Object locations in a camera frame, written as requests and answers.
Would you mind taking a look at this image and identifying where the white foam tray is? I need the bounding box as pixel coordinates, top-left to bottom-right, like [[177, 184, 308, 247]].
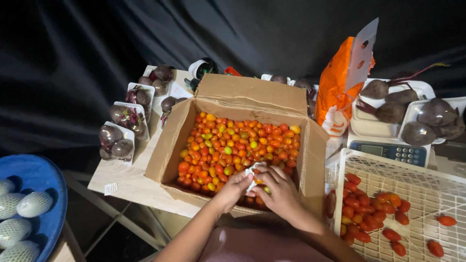
[[351, 78, 436, 139], [398, 96, 466, 145]]

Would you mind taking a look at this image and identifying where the dark beetroot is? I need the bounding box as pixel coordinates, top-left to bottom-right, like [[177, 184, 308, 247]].
[[384, 83, 420, 105], [417, 98, 458, 127], [433, 116, 466, 141], [356, 99, 407, 124], [401, 121, 437, 146]]

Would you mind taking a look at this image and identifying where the wrapped tray of beetroots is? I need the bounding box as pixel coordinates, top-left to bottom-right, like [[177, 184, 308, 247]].
[[99, 121, 135, 167], [261, 74, 291, 85], [138, 64, 175, 97], [159, 95, 189, 129], [110, 101, 150, 142], [291, 79, 319, 118], [125, 82, 156, 114]]

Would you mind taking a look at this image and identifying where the person's pink garment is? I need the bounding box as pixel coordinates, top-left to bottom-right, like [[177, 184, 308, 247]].
[[198, 225, 335, 262]]

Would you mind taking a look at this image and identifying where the beetroot with long red stems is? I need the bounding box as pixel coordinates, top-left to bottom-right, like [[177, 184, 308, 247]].
[[360, 63, 450, 100]]

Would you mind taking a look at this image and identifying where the person's left hand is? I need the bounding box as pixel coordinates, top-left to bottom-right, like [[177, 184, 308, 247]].
[[214, 170, 255, 215]]

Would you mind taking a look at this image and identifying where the black and white tape dispenser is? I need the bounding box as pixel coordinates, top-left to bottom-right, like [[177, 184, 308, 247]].
[[184, 57, 219, 92]]

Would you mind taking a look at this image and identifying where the white cleaning cloth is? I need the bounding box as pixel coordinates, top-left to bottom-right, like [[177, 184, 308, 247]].
[[244, 162, 268, 192]]

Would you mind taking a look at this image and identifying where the black cloth backdrop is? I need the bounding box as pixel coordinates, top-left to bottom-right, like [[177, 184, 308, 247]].
[[0, 0, 466, 172]]

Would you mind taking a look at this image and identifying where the person's right hand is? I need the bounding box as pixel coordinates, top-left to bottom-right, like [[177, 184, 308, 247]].
[[252, 165, 310, 223]]

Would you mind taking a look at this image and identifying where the white plastic crate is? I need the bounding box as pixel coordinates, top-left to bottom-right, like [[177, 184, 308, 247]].
[[325, 148, 466, 262]]

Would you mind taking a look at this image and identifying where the group of red plum tomatoes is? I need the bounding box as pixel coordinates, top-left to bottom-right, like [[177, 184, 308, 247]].
[[326, 173, 458, 258]]

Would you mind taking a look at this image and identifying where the fruit in white foam net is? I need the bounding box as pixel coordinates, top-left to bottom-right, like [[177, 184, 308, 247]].
[[0, 218, 33, 249], [0, 192, 23, 220], [0, 179, 16, 196], [16, 191, 54, 218], [0, 240, 41, 262]]

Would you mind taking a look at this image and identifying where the heap of mixed cherry tomatoes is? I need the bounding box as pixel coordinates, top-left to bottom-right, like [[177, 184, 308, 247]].
[[176, 113, 302, 210]]

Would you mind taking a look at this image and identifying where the blue plastic basin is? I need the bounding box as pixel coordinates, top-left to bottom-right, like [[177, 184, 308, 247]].
[[0, 154, 68, 262]]

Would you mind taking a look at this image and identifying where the brown cardboard box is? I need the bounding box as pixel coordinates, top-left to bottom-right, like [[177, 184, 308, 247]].
[[145, 74, 330, 220]]

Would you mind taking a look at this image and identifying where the white metal table frame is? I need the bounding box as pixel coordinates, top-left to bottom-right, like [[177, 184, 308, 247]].
[[61, 169, 172, 262]]

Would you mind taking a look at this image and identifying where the clear plastic bag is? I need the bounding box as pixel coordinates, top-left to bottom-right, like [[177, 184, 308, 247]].
[[344, 17, 379, 94]]

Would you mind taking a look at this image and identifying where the digital weighing scale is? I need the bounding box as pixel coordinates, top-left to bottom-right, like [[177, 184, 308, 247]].
[[346, 125, 432, 168]]

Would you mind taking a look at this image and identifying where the orange plastic bag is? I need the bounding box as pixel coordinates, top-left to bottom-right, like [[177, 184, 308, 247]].
[[315, 36, 376, 137]]

